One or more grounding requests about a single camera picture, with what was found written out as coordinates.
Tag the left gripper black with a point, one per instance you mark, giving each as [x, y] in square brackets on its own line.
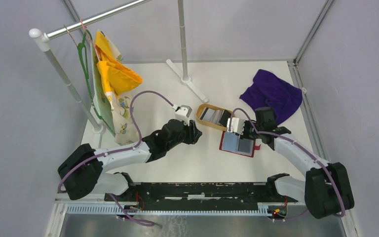
[193, 133]

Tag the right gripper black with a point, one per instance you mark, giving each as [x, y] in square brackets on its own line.
[244, 135]

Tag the red card holder wallet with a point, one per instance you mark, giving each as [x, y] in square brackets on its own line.
[232, 143]

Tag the black credit card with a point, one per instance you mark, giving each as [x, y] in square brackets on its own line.
[224, 118]

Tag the oval wooden tray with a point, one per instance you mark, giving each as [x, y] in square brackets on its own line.
[215, 126]

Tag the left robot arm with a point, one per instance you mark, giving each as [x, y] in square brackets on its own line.
[86, 170]

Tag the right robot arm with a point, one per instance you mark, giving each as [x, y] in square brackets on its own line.
[325, 189]

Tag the silver credit card in tray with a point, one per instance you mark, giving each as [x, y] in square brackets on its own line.
[211, 115]

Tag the purple cloth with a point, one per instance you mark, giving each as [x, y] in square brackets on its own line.
[268, 90]

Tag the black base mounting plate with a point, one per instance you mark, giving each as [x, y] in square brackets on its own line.
[201, 196]

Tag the yellow dinosaur print garment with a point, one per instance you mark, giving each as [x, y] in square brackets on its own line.
[113, 82]

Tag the green clothes hanger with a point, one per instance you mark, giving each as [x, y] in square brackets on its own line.
[82, 54]

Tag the metal clothes rack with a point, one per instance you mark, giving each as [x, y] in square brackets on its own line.
[42, 40]

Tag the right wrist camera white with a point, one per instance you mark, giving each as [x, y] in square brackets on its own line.
[235, 125]

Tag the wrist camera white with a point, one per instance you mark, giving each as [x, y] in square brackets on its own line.
[235, 125]
[182, 113]

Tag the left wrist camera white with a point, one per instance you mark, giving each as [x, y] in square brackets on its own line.
[182, 113]

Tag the white cable duct strip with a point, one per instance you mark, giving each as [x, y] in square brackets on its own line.
[113, 209]

